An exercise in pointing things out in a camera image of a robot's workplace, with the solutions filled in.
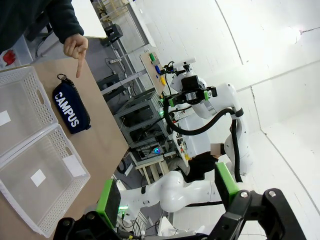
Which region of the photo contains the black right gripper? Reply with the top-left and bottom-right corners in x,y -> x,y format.
167,76 -> 217,108

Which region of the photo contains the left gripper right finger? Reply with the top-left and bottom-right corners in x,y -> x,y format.
209,161 -> 308,240

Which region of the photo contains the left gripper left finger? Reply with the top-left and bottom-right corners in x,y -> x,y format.
57,178 -> 123,240

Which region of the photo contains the navy Campus pouch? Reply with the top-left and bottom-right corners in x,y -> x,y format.
51,73 -> 92,135

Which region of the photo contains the person's left forearm dark sleeve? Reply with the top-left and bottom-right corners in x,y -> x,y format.
32,0 -> 85,45

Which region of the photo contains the person's left hand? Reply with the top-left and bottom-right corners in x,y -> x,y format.
63,33 -> 89,79

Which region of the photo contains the seated person in black clothes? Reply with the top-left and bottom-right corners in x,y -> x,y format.
187,142 -> 226,183

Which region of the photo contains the wooden board with coloured parts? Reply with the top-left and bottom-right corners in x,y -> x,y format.
139,51 -> 167,97

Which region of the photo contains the small white bench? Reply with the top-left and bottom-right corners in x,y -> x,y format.
134,157 -> 166,186

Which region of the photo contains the white paper sticker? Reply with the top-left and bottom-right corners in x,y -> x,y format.
62,156 -> 86,177
0,111 -> 11,126
30,169 -> 47,187

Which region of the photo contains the grey metal equipment rack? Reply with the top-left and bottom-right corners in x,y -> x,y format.
113,89 -> 168,148

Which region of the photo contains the white perforated plastic basket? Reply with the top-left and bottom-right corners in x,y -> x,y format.
0,123 -> 91,238
0,65 -> 60,158

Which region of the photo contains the black stool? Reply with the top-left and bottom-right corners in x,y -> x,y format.
103,23 -> 123,47

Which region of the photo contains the white table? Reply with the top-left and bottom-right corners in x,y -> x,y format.
74,0 -> 108,40

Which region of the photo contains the white plastic crate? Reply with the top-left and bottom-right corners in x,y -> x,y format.
0,33 -> 35,70

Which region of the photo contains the red cloth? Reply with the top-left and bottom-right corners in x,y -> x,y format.
2,49 -> 17,66

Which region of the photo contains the person in dark fleece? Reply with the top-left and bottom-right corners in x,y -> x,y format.
0,0 -> 85,55

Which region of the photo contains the white camera mount bar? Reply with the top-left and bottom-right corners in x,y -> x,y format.
174,57 -> 197,70

